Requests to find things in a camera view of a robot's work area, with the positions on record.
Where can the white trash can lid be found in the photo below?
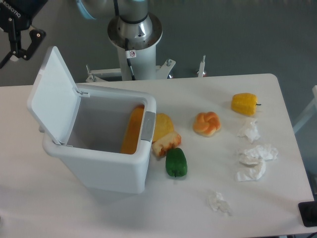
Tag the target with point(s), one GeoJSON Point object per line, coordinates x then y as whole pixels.
{"type": "Point", "coordinates": [55, 98]}

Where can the crumpled white tissue upper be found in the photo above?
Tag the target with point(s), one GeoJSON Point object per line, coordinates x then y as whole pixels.
{"type": "Point", "coordinates": [249, 130]}

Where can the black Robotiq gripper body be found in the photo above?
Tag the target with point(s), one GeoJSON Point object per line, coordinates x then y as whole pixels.
{"type": "Point", "coordinates": [21, 12]}

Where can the crumpled white tissue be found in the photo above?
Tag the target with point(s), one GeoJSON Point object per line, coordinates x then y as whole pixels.
{"type": "Point", "coordinates": [249, 130]}
{"type": "Point", "coordinates": [217, 203]}
{"type": "Point", "coordinates": [251, 173]}
{"type": "Point", "coordinates": [253, 156]}

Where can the green bell pepper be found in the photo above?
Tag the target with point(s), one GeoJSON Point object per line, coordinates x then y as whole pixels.
{"type": "Point", "coordinates": [176, 163]}

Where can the white trash can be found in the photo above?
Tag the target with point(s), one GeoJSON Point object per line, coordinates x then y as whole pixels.
{"type": "Point", "coordinates": [93, 150]}

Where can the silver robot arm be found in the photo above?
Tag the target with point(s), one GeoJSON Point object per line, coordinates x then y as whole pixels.
{"type": "Point", "coordinates": [132, 11]}

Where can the crumpled white tissue lower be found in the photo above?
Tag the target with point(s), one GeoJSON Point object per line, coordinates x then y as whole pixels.
{"type": "Point", "coordinates": [251, 173]}

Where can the white upright post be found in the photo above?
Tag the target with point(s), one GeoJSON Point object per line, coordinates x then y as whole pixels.
{"type": "Point", "coordinates": [201, 72]}

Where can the yellow toast slice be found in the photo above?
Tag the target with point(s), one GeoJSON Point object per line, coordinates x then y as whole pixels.
{"type": "Point", "coordinates": [163, 126]}

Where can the orange knotted bread roll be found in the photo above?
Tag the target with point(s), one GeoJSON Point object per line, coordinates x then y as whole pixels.
{"type": "Point", "coordinates": [206, 124]}

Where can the crumpled white tissue middle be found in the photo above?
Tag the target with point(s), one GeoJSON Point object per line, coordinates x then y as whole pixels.
{"type": "Point", "coordinates": [253, 156]}

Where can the yellow bell pepper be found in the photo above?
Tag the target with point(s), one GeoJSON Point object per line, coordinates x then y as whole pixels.
{"type": "Point", "coordinates": [245, 103]}

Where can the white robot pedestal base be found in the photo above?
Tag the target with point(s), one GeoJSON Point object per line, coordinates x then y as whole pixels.
{"type": "Point", "coordinates": [136, 46]}

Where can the black device at edge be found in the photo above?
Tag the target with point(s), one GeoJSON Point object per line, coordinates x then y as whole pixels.
{"type": "Point", "coordinates": [308, 212]}

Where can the crumpled white tissue front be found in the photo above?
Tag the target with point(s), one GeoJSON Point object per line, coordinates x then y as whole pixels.
{"type": "Point", "coordinates": [217, 203]}

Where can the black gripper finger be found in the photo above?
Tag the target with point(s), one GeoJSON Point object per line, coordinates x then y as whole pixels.
{"type": "Point", "coordinates": [16, 51]}

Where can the small bread loaf piece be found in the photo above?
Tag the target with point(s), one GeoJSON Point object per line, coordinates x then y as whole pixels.
{"type": "Point", "coordinates": [167, 142]}

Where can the white table leg frame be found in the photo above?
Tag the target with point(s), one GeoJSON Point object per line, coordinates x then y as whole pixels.
{"type": "Point", "coordinates": [306, 113]}

